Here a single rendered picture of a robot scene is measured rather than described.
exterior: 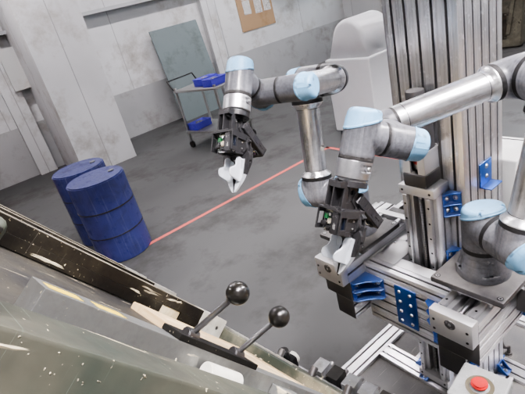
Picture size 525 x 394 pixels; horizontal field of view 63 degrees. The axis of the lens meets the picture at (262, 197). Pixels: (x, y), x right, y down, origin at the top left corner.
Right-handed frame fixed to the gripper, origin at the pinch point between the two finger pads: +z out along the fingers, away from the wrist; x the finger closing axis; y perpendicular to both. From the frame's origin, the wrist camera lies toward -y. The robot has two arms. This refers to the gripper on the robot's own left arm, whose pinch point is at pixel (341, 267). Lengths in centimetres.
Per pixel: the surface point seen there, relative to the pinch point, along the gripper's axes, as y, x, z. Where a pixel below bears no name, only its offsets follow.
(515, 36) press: -760, -347, -276
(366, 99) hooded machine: -342, -304, -89
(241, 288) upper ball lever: 35.4, 11.6, -3.1
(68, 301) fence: 60, 11, -4
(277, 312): 25.8, 10.0, 2.8
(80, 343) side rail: 65, 35, -12
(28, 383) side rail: 68, 37, -10
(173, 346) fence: 44.5, 9.5, 6.0
